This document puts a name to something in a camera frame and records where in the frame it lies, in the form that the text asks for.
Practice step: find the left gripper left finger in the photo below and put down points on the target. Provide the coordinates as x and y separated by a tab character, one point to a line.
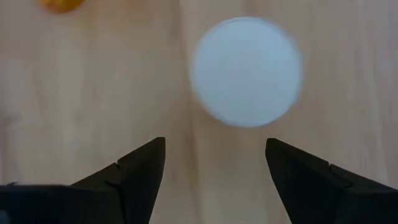
140	174

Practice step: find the large orange pill bottle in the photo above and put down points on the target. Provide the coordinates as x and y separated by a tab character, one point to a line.
245	71

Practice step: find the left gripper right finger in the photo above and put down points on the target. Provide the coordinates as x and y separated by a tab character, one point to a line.
311	186

